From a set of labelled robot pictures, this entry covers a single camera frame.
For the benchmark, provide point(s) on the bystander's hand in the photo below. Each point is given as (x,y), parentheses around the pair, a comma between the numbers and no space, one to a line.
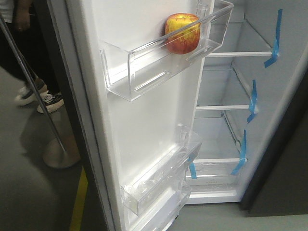
(22,16)

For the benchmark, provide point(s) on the red yellow apple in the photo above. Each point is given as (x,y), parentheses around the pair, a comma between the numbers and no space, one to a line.
(186,40)

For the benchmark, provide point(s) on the open fridge door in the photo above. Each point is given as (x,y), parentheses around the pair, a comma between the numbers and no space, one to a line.
(131,136)

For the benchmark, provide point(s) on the dark grey fridge body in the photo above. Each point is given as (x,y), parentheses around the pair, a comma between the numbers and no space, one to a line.
(252,108)

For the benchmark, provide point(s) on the person's leg with sneaker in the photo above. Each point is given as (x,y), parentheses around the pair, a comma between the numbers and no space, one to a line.
(48,72)

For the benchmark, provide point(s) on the clear top door bin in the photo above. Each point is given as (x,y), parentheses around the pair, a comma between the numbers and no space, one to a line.
(131,74)

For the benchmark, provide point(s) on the clear lower door bin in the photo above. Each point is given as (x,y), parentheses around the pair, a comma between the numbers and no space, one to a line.
(163,215)

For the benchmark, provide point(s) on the clear crisper drawer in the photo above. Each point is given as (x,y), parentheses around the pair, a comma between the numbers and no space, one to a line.
(212,176)

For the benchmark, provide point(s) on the silver stanchion post with base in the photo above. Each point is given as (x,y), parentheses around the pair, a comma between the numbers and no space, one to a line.
(55,154)

